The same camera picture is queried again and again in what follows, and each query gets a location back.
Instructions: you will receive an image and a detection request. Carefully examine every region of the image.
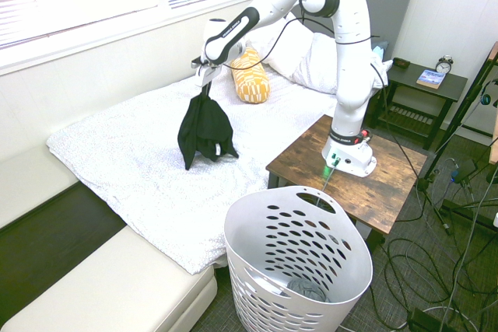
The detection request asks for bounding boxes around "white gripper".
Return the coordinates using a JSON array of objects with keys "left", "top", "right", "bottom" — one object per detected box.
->
[{"left": 195, "top": 65, "right": 223, "bottom": 97}]

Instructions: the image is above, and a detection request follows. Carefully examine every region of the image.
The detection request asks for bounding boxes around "black t-shirt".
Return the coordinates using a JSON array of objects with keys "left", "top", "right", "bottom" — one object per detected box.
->
[{"left": 177, "top": 92, "right": 240, "bottom": 172}]

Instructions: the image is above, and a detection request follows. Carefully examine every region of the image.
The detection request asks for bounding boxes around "white perforated laundry basket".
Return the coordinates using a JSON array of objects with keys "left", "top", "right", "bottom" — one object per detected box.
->
[{"left": 223, "top": 186, "right": 374, "bottom": 332}]

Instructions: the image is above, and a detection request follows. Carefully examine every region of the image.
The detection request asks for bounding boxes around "yellow patterned bolster pillow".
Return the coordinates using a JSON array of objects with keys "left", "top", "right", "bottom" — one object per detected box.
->
[{"left": 229, "top": 47, "right": 272, "bottom": 105}]

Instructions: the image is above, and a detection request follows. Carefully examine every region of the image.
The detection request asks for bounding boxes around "white circle-print bedspread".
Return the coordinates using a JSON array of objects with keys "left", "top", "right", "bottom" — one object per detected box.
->
[{"left": 45, "top": 70, "right": 340, "bottom": 275}]

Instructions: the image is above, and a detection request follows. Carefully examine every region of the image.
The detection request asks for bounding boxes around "white pillow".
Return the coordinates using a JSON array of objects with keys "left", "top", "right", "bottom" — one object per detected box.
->
[
  {"left": 264, "top": 31, "right": 340, "bottom": 96},
  {"left": 244, "top": 12, "right": 314, "bottom": 68}
]

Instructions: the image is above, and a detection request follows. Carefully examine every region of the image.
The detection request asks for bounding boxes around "white crumpled cloth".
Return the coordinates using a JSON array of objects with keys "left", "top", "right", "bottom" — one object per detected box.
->
[{"left": 368, "top": 51, "right": 395, "bottom": 90}]

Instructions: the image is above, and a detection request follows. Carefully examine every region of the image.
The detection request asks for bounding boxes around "light blue cloth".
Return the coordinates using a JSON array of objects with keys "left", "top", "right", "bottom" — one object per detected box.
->
[{"left": 371, "top": 41, "right": 392, "bottom": 63}]

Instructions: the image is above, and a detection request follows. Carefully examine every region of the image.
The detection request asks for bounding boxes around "rustic wooden side table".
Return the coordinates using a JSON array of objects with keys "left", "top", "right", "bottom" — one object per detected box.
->
[{"left": 265, "top": 114, "right": 430, "bottom": 256}]

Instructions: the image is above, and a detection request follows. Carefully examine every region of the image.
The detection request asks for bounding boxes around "grey bed headboard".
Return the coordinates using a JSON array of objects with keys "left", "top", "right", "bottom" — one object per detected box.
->
[{"left": 273, "top": 0, "right": 416, "bottom": 65}]

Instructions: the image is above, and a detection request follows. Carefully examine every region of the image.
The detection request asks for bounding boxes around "dark bench panel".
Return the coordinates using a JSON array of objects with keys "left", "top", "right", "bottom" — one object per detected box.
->
[{"left": 0, "top": 181, "right": 128, "bottom": 323}]

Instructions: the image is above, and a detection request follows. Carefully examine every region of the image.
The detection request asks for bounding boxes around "cream bench cushion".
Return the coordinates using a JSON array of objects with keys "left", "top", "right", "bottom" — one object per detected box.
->
[{"left": 0, "top": 225, "right": 219, "bottom": 332}]

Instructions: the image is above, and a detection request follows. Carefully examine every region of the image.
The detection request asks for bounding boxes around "grey garment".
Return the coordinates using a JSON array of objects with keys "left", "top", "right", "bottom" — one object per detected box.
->
[{"left": 286, "top": 277, "right": 332, "bottom": 304}]

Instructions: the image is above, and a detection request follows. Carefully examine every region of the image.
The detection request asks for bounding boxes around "blue paperback book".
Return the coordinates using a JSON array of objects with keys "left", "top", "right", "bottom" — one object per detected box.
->
[{"left": 416, "top": 68, "right": 447, "bottom": 90}]

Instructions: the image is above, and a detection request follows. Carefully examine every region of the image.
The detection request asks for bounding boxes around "black nightstand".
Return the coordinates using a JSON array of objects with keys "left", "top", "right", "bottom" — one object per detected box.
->
[{"left": 368, "top": 60, "right": 469, "bottom": 152}]

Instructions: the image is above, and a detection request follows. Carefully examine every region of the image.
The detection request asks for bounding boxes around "black twin-bell alarm clock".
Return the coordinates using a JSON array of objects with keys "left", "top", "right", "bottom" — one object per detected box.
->
[{"left": 434, "top": 54, "right": 455, "bottom": 75}]

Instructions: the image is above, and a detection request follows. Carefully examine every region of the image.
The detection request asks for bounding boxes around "black tripod stand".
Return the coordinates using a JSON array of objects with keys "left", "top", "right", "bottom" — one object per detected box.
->
[{"left": 423, "top": 42, "right": 498, "bottom": 236}]

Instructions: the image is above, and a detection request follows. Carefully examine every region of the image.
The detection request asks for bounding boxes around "black power adapter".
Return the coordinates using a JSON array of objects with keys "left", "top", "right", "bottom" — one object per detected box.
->
[{"left": 451, "top": 158, "right": 480, "bottom": 186}]

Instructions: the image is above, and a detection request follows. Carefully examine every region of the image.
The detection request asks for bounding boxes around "black floor box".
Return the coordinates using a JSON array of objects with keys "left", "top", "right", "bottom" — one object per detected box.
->
[{"left": 405, "top": 306, "right": 445, "bottom": 332}]

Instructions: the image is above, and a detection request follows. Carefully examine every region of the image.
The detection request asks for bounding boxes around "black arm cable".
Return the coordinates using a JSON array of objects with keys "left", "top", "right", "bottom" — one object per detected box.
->
[{"left": 258, "top": 8, "right": 391, "bottom": 76}]

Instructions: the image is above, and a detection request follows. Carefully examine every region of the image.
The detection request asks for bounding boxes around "green base cable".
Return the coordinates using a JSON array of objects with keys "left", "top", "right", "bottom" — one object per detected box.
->
[{"left": 314, "top": 156, "right": 340, "bottom": 208}]

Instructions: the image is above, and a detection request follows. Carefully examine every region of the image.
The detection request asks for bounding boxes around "black coiled floor cable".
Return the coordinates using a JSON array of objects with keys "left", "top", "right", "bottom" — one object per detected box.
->
[{"left": 382, "top": 237, "right": 498, "bottom": 327}]

